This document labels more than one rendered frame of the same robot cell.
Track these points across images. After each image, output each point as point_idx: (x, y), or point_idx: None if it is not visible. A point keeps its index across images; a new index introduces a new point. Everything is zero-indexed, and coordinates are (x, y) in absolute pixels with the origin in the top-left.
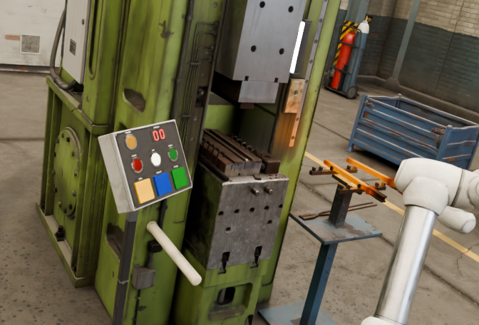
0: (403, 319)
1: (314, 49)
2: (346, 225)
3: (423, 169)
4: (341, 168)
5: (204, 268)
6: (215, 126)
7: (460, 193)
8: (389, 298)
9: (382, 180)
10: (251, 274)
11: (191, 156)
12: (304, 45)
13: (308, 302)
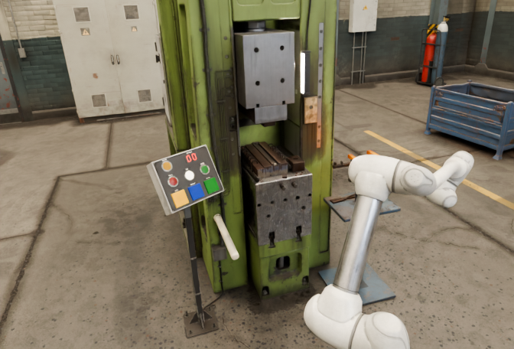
0: (351, 287)
1: (320, 71)
2: None
3: (364, 165)
4: None
5: (257, 244)
6: (265, 139)
7: (395, 181)
8: (340, 271)
9: None
10: (297, 246)
11: (235, 166)
12: (307, 70)
13: None
